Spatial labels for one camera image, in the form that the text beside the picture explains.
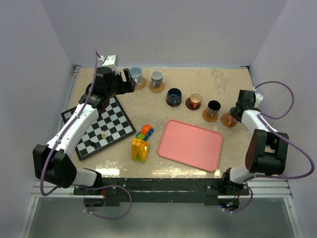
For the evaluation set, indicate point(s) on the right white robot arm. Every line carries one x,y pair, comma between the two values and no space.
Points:
266,154

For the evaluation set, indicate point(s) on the black white chessboard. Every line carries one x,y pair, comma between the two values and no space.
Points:
114,122

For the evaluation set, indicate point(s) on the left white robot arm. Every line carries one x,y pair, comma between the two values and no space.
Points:
52,161

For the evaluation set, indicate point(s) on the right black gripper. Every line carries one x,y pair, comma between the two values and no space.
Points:
233,112

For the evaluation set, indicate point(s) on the yellow toy block house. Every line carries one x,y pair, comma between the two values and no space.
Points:
140,149

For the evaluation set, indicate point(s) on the small white cup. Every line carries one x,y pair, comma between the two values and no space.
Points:
156,77

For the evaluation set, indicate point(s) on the white cup brown handle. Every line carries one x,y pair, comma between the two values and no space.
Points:
231,121

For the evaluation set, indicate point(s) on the black cup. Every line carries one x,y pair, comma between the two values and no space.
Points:
213,108

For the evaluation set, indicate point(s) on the dark wooden coaster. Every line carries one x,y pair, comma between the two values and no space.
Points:
174,105
190,106

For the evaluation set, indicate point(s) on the white chess piece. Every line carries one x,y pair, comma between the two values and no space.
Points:
103,134

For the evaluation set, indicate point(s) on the woven rattan coaster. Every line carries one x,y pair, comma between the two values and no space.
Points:
142,85
157,89
223,119
208,118

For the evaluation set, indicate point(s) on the colourful toy car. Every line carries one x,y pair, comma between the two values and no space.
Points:
145,133

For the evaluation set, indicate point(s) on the orange cup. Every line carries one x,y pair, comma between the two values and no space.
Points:
195,100

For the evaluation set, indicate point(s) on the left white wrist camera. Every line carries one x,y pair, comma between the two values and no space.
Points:
110,62

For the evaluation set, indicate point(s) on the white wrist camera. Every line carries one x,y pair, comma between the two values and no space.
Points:
110,62
258,98

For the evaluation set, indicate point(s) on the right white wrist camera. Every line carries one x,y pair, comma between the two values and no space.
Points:
258,98

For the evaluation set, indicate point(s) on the pink tray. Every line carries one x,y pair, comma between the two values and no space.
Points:
191,145

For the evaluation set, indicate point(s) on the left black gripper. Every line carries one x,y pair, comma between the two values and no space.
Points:
128,86

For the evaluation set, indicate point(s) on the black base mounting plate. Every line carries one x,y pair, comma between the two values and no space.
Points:
161,190

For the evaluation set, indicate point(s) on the dark blue cup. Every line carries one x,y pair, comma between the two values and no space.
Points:
174,95

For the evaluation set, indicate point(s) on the large light blue cup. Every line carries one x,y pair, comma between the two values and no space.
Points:
136,74

